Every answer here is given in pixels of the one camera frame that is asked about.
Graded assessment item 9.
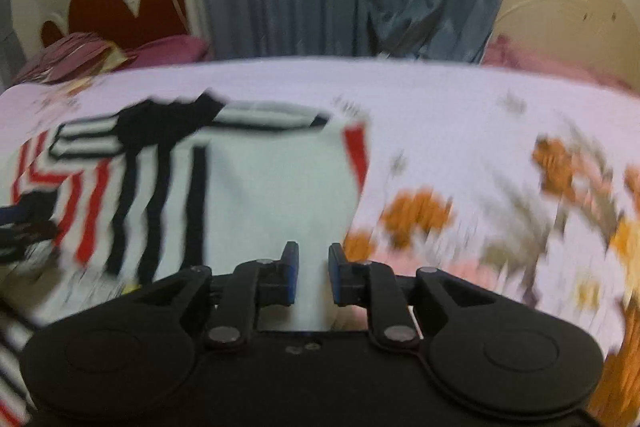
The magenta pillow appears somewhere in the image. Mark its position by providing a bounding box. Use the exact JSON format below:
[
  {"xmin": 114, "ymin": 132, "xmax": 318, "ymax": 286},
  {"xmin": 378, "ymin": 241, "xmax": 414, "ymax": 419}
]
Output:
[{"xmin": 122, "ymin": 34, "xmax": 214, "ymax": 68}]

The pink floral bed sheet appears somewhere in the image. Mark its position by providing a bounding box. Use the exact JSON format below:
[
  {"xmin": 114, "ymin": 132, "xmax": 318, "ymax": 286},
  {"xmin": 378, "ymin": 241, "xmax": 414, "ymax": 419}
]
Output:
[{"xmin": 0, "ymin": 56, "xmax": 640, "ymax": 427}]

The light pink pillow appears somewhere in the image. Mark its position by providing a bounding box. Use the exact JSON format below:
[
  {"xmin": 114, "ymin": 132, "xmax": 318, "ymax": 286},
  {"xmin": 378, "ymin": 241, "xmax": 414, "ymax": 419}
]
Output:
[{"xmin": 479, "ymin": 33, "xmax": 632, "ymax": 88}]

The cream arched headboard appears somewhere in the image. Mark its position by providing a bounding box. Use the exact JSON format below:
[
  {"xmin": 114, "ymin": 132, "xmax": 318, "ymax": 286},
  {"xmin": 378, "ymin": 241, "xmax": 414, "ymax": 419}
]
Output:
[{"xmin": 494, "ymin": 0, "xmax": 640, "ymax": 82}]

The white black red striped sweater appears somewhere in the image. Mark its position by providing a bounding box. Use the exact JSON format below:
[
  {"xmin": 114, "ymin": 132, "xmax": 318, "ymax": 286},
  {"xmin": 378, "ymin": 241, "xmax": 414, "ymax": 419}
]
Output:
[{"xmin": 0, "ymin": 91, "xmax": 372, "ymax": 425}]

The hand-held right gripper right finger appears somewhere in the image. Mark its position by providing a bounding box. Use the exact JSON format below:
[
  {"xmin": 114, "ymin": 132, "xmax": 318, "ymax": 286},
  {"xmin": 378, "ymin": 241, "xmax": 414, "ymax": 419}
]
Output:
[{"xmin": 327, "ymin": 243, "xmax": 482, "ymax": 351}]

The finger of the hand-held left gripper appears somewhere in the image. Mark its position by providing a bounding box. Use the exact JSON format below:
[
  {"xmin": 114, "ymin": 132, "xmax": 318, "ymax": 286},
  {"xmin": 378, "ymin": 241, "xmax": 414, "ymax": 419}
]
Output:
[{"xmin": 0, "ymin": 191, "xmax": 60, "ymax": 264}]

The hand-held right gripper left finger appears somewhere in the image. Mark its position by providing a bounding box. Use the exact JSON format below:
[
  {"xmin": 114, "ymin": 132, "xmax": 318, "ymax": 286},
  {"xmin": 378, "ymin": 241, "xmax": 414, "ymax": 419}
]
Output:
[{"xmin": 141, "ymin": 241, "xmax": 301, "ymax": 351}]

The red heart-shaped headboard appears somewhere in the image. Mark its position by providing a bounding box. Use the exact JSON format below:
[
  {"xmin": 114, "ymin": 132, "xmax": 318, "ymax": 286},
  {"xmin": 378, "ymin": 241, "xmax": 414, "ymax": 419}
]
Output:
[{"xmin": 39, "ymin": 0, "xmax": 207, "ymax": 54}]

